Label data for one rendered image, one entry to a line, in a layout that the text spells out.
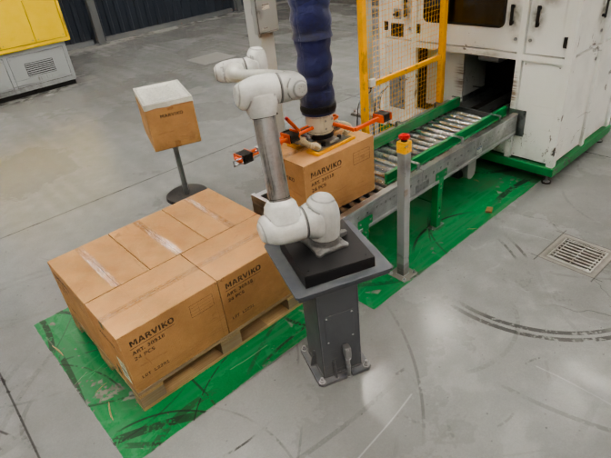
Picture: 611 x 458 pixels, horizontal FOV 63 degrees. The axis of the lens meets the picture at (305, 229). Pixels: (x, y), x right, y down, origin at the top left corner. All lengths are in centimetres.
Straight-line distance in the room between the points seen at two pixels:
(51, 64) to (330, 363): 817
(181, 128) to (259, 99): 229
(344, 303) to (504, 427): 98
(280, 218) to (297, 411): 109
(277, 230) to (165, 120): 233
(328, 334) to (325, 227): 64
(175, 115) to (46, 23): 578
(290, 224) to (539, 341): 169
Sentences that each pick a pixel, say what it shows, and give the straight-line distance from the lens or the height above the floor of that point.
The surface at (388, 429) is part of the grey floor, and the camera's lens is 272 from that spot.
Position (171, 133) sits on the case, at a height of 75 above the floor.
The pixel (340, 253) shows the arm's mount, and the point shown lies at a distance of 240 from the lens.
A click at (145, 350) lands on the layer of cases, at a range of 279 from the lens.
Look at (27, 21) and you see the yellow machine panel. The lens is 983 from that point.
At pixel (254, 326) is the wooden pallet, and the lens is 325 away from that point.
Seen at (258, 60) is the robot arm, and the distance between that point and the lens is 276.
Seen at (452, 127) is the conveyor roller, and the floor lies 52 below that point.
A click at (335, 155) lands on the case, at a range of 311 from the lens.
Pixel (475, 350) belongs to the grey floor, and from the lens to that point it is 311.
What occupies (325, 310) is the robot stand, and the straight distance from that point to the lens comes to 257.
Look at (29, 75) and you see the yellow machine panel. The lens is 994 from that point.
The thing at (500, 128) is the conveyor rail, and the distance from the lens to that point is 449.
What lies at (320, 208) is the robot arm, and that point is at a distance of 228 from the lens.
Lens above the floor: 222
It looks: 32 degrees down
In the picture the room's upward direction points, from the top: 7 degrees counter-clockwise
